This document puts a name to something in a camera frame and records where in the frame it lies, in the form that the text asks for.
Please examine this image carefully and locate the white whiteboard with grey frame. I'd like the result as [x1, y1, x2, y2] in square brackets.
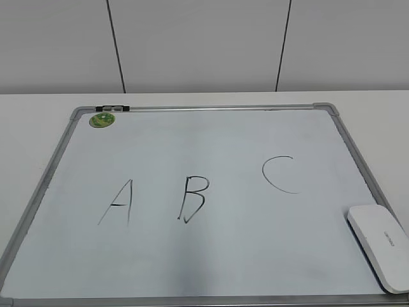
[1, 103, 408, 306]

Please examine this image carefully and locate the green round magnet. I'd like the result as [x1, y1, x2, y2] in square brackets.
[89, 113, 116, 129]

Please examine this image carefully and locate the white whiteboard eraser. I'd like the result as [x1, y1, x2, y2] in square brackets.
[347, 205, 408, 294]

